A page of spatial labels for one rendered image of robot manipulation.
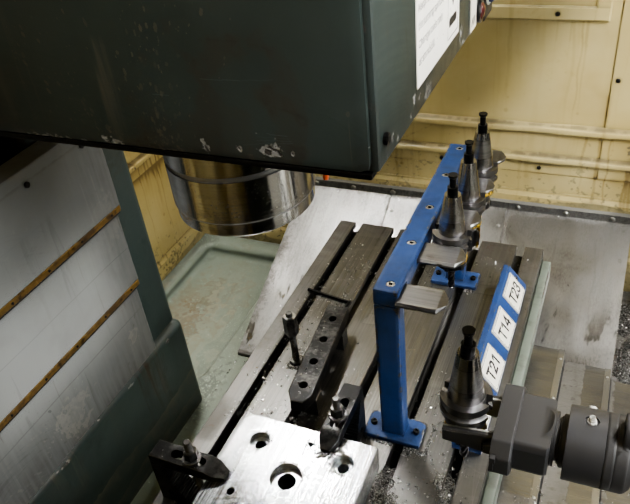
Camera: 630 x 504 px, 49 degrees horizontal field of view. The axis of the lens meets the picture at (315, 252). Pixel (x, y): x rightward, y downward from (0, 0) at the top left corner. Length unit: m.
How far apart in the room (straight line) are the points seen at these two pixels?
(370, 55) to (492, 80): 1.23
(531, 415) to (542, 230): 1.02
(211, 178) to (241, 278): 1.47
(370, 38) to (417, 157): 1.37
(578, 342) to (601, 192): 0.38
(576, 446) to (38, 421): 0.85
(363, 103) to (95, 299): 0.85
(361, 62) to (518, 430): 0.50
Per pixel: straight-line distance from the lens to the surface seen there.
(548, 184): 1.84
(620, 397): 1.63
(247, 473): 1.11
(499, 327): 1.37
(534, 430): 0.86
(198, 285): 2.16
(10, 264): 1.12
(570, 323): 1.73
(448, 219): 1.10
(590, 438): 0.85
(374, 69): 0.52
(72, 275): 1.24
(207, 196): 0.71
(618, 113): 1.74
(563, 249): 1.82
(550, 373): 1.60
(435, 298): 1.01
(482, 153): 1.29
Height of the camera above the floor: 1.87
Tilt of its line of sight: 36 degrees down
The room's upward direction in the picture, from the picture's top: 7 degrees counter-clockwise
